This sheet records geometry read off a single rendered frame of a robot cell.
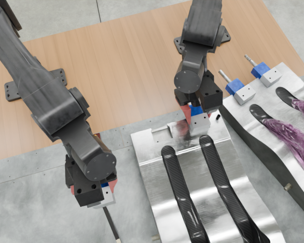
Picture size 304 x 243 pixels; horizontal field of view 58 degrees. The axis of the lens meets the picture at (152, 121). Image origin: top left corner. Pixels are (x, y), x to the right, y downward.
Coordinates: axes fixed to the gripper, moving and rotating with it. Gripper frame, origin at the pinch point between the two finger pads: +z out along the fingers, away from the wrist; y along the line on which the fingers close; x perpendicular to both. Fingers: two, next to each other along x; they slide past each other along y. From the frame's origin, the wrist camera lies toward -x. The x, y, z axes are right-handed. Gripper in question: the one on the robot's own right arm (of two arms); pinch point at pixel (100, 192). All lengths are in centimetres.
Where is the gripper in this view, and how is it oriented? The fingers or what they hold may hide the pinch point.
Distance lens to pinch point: 65.6
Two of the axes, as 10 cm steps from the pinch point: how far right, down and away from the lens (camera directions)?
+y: 9.6, -2.7, 1.3
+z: 1.3, 7.6, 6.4
